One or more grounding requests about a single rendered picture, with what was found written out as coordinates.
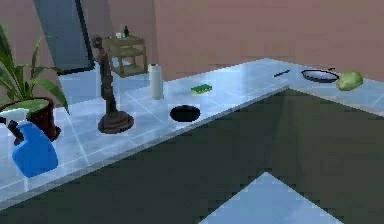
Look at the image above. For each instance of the dark green kitchen counter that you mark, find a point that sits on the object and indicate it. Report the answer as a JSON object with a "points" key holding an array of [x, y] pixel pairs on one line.
{"points": [[206, 146]]}

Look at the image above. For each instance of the black round bowl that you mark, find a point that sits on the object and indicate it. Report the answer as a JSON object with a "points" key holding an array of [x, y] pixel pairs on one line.
{"points": [[185, 113]]}

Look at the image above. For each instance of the green and yellow sponge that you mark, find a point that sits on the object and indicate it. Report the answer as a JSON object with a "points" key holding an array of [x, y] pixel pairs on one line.
{"points": [[201, 88]]}

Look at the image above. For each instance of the white paper towel roll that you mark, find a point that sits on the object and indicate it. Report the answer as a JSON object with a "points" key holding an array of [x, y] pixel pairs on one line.
{"points": [[155, 81]]}

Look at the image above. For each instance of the dark brown statue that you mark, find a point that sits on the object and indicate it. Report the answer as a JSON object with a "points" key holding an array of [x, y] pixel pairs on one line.
{"points": [[108, 96]]}

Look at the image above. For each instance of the wooden shelf unit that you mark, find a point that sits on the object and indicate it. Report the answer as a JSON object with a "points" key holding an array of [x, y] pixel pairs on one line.
{"points": [[128, 55]]}

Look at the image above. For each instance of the black knife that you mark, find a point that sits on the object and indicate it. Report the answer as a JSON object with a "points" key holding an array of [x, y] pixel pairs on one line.
{"points": [[281, 73]]}

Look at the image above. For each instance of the dark bottle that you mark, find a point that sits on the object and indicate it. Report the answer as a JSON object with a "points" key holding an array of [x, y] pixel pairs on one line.
{"points": [[126, 32]]}

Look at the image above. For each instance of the small white cup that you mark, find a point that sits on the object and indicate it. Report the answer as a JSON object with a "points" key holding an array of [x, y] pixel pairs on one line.
{"points": [[118, 34]]}

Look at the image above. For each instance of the black frying pan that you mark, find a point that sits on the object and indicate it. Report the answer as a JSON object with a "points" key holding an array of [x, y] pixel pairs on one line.
{"points": [[319, 75]]}

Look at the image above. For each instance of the grey-blue door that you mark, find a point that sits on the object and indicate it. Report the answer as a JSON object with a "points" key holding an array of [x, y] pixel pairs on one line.
{"points": [[65, 35]]}

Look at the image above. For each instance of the green house plant in pot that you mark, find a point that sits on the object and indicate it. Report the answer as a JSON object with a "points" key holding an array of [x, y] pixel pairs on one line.
{"points": [[36, 113]]}

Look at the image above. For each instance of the green lettuce head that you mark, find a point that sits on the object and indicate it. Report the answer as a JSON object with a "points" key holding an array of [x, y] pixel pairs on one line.
{"points": [[349, 80]]}

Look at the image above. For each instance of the blue spray bottle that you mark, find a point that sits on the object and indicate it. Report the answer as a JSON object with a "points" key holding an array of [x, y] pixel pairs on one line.
{"points": [[35, 150]]}

